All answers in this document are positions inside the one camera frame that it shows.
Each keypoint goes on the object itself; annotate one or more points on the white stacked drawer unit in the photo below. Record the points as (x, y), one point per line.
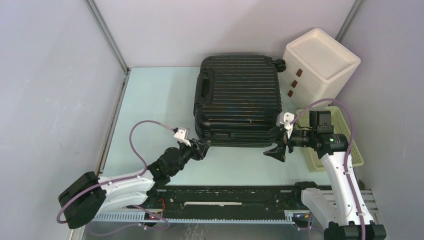
(317, 67)

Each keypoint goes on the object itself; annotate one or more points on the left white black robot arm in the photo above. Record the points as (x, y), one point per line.
(91, 195)

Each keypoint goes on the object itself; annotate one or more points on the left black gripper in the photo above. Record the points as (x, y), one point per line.
(194, 146)

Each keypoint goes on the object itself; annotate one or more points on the black ribbed hard-shell suitcase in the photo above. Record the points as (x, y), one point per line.
(237, 100)

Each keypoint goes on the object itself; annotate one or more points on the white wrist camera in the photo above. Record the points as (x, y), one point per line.
(285, 119)
(181, 134)

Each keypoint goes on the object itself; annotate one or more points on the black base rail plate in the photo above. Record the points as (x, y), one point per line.
(245, 203)

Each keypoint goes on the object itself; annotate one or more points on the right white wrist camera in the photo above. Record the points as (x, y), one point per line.
(285, 119)

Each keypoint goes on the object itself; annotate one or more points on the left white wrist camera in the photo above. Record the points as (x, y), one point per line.
(181, 134)

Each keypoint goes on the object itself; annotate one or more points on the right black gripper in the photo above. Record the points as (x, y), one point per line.
(278, 152)

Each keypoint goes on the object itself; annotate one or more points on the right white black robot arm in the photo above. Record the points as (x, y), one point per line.
(348, 218)

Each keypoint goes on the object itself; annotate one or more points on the pale yellow perforated basket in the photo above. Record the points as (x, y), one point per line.
(331, 138)

